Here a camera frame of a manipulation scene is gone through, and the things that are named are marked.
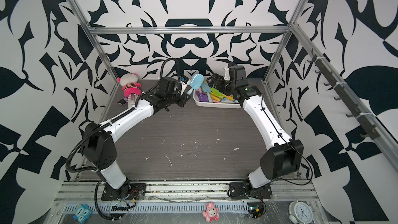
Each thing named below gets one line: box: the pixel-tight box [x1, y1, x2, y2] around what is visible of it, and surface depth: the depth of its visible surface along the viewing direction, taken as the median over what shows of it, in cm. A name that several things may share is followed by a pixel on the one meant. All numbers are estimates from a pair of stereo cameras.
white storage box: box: [192, 76, 241, 109], surface depth 107 cm
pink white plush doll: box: [117, 73, 142, 97], surface depth 113 cm
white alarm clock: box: [288, 199, 314, 224], surface depth 67 cm
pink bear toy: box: [202, 202, 220, 223], surface depth 68 cm
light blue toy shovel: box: [186, 73, 205, 95], surface depth 86 cm
